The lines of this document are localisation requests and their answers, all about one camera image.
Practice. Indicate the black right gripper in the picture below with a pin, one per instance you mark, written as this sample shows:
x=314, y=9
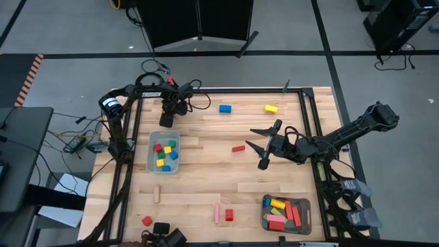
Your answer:
x=295, y=151

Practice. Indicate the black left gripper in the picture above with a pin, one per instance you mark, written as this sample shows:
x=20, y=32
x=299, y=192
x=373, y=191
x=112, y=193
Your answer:
x=165, y=106

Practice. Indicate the small green cube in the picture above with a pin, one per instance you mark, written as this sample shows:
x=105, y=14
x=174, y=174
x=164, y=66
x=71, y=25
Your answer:
x=161, y=155
x=172, y=143

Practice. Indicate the red wooden bar block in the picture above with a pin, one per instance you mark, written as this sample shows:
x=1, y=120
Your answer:
x=238, y=148

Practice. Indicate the yellow arch block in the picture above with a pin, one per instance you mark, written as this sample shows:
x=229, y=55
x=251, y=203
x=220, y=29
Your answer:
x=271, y=108

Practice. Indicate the small yellow cube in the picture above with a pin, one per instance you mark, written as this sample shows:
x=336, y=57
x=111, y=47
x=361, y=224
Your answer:
x=167, y=149
x=160, y=162

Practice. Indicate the small blue cube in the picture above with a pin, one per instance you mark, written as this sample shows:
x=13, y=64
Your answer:
x=166, y=168
x=174, y=155

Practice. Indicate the blue wooden block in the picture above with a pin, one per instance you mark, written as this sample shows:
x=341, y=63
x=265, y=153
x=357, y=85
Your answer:
x=225, y=108
x=267, y=202

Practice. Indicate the yellow wooden cylinder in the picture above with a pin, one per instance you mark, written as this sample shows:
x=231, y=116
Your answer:
x=278, y=204

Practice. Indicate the lime green wooden block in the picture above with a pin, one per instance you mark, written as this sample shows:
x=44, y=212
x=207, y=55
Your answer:
x=276, y=211

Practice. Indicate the orange-red wooden block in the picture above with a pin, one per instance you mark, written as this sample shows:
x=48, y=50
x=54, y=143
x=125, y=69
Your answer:
x=288, y=210

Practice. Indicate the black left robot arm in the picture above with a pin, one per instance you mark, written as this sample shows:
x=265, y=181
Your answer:
x=115, y=127

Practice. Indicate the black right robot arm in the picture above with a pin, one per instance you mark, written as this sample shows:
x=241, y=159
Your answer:
x=360, y=130

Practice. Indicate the grey plastic bin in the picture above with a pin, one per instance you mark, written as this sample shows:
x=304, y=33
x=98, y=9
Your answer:
x=151, y=137

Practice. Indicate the small red cube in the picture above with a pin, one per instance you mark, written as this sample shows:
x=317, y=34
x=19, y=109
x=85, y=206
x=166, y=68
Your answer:
x=158, y=147

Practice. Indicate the dark grey plastic tray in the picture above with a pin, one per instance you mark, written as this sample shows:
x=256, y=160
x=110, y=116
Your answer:
x=303, y=206

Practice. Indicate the natural wooden cylinder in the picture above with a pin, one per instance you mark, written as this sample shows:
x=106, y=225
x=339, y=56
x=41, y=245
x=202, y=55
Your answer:
x=156, y=193

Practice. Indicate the red studded curved brick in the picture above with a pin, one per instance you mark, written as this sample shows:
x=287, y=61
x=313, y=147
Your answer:
x=229, y=214

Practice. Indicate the long pink wooden block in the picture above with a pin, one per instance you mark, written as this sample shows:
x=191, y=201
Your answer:
x=216, y=213

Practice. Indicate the black power adapter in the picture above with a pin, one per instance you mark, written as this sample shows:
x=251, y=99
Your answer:
x=74, y=144

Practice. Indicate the grey sandbag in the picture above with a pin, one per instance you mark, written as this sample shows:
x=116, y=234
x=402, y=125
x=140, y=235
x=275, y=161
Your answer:
x=356, y=188
x=363, y=217

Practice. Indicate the small red block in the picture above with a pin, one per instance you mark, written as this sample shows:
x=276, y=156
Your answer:
x=147, y=221

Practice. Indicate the black folding partition screen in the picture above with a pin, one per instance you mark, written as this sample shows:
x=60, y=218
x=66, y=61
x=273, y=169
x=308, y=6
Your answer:
x=205, y=20

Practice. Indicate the black box-shaped device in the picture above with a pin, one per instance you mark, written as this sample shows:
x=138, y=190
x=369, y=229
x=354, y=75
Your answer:
x=161, y=229

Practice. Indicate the white paper sheet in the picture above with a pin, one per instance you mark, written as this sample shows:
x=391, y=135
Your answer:
x=65, y=206

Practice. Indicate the dark grey desk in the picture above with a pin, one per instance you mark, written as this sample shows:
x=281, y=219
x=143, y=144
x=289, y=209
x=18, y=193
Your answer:
x=24, y=154

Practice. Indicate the black equipment rack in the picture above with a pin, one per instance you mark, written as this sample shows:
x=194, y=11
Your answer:
x=401, y=20

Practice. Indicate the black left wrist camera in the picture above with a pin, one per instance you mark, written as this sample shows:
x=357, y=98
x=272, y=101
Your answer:
x=180, y=107

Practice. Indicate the black aluminium rig frame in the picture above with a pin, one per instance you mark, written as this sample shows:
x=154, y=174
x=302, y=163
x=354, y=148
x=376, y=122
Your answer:
x=240, y=91

